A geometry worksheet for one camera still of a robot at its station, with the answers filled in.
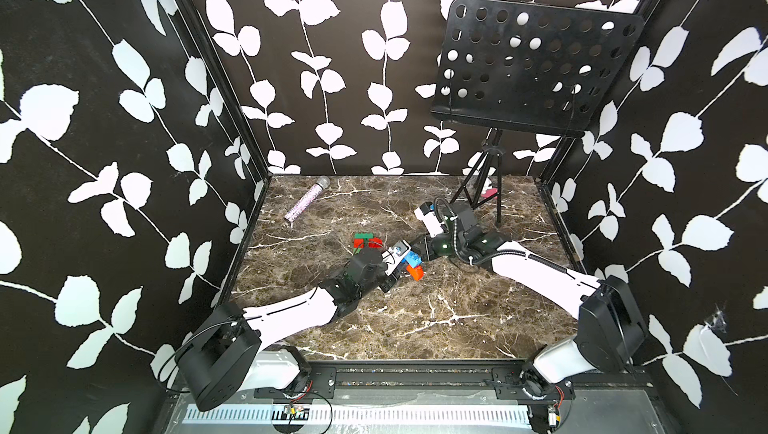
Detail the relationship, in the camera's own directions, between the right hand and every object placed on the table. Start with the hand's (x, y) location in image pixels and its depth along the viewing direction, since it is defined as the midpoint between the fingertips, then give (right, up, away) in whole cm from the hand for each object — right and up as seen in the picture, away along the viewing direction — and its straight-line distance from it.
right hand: (405, 243), depth 80 cm
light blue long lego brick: (+2, -4, -1) cm, 5 cm away
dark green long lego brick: (-13, 0, +21) cm, 25 cm away
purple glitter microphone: (-36, +13, +31) cm, 49 cm away
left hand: (-2, -3, +3) cm, 5 cm away
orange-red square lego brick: (-15, -3, +20) cm, 25 cm away
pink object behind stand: (+34, +15, +33) cm, 49 cm away
